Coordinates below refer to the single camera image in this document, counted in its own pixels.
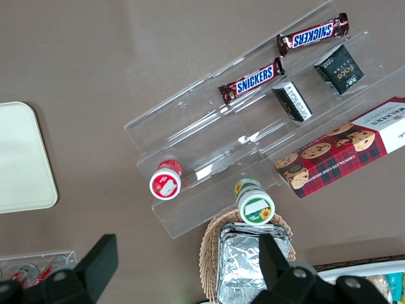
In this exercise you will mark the red tartan cookie box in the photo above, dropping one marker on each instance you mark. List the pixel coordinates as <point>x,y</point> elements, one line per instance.
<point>332,164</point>

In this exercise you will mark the red lid yogurt cup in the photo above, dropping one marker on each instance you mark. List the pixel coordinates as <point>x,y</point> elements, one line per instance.
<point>164,187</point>

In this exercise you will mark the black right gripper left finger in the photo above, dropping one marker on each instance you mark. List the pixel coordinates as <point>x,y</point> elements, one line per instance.
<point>95,269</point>

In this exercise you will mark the red cola bottle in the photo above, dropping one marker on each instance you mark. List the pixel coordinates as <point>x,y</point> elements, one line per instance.
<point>47,272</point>
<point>25,272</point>

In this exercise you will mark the white rectangular snack tray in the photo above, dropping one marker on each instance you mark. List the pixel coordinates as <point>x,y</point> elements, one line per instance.
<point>348,270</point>

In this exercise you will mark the teal snack packet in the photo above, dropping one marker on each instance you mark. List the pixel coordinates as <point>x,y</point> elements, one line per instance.
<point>397,286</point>

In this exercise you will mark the rice cracker snack bag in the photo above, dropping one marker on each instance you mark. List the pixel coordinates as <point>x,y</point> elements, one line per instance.
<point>376,285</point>

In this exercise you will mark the clear acrylic bottle rack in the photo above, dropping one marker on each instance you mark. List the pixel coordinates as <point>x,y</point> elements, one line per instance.
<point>64,256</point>

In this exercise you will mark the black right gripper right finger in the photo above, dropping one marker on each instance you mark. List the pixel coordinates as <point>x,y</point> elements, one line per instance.
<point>284,282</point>

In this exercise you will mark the green lid yogurt cup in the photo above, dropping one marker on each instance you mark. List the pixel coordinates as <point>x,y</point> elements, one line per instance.
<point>254,209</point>

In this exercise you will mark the clear acrylic stepped display stand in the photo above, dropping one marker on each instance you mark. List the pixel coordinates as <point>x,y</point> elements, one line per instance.
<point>196,126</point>

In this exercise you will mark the small black gold-lettered box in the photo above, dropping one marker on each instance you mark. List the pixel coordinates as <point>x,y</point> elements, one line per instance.
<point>340,69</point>

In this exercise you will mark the aluminium foil container stack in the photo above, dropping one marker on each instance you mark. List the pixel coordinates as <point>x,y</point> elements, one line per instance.
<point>240,263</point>

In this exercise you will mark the brown Snickers bar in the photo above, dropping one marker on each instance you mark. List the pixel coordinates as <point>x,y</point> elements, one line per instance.
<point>253,80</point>
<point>311,35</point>

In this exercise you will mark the light oval wicker basket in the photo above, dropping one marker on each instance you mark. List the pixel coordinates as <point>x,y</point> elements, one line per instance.
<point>209,253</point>

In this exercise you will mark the beige plastic serving tray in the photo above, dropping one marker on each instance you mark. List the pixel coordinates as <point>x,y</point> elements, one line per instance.
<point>22,158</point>

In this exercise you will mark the small black white-labelled box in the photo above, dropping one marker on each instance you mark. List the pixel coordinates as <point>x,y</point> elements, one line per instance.
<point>292,101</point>

